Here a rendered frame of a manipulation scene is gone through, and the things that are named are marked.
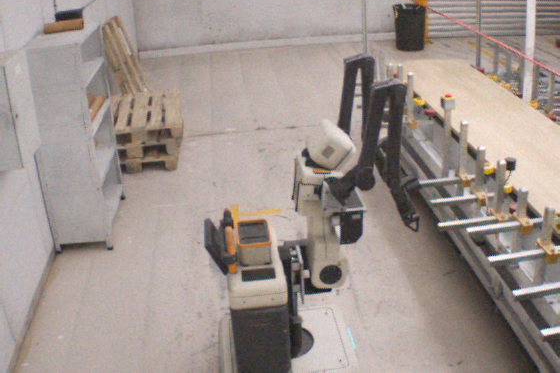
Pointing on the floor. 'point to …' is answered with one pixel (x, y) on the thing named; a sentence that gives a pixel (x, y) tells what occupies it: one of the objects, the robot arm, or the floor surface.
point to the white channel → (530, 26)
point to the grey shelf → (75, 135)
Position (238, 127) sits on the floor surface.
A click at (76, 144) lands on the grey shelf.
